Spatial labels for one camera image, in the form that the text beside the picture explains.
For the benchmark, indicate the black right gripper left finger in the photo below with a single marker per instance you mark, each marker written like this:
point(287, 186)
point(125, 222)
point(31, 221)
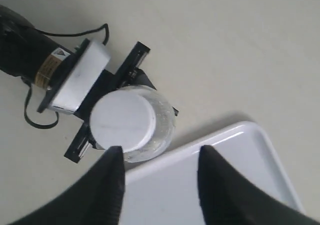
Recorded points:
point(95, 199)

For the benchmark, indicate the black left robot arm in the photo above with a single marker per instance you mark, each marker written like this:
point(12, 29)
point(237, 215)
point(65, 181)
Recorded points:
point(22, 46)

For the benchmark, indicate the white bottle cap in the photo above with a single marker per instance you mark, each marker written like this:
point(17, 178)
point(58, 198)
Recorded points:
point(122, 118)

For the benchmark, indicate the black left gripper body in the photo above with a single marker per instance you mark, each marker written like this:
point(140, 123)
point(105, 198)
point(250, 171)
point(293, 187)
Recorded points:
point(49, 75)

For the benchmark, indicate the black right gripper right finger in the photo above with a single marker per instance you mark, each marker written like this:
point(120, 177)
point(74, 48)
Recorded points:
point(228, 198)

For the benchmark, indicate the white plastic tray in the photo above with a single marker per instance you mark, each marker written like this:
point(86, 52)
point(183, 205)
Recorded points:
point(163, 191)

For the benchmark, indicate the clear plastic drink bottle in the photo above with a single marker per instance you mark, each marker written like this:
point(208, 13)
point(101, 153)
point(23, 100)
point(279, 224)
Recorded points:
point(164, 125)

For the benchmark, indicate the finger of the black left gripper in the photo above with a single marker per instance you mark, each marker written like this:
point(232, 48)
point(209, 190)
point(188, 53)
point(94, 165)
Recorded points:
point(141, 78)
point(94, 144)

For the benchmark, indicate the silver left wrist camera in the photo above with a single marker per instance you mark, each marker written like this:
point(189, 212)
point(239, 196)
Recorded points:
point(91, 59)

